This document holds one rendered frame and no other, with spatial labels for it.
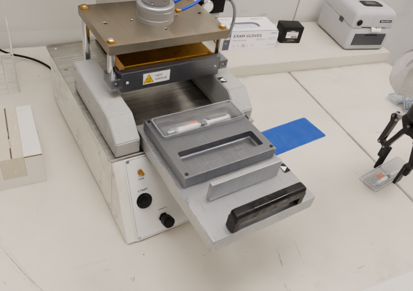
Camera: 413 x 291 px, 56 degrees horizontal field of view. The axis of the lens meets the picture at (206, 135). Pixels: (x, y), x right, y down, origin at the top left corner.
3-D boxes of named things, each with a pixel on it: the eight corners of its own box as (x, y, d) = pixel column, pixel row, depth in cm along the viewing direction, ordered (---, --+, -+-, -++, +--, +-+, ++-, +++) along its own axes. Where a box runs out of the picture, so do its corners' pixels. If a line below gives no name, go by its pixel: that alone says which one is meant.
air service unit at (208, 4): (176, 34, 108) (182, -20, 98) (219, 28, 115) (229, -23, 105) (185, 43, 105) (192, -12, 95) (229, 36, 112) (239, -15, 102)
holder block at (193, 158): (143, 130, 76) (144, 119, 75) (227, 108, 86) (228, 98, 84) (183, 188, 67) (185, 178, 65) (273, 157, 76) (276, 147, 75)
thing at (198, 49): (94, 43, 89) (93, 3, 83) (180, 32, 99) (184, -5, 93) (124, 84, 79) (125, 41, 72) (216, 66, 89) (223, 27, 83)
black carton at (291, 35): (273, 35, 158) (278, 19, 154) (293, 35, 161) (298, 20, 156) (279, 43, 154) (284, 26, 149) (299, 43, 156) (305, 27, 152)
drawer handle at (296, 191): (225, 224, 62) (229, 208, 60) (294, 194, 69) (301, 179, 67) (232, 234, 61) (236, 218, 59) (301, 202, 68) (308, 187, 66)
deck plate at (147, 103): (45, 47, 102) (45, 44, 102) (165, 32, 119) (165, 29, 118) (110, 163, 75) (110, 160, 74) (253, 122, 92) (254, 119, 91)
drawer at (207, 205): (134, 139, 79) (135, 109, 74) (223, 115, 90) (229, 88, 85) (209, 256, 62) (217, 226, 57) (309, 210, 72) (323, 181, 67)
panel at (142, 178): (136, 241, 82) (122, 160, 76) (249, 196, 96) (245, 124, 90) (139, 245, 81) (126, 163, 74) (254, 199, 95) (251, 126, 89)
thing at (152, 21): (71, 31, 91) (66, -25, 83) (186, 18, 106) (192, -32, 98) (109, 88, 77) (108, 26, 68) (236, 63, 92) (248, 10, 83)
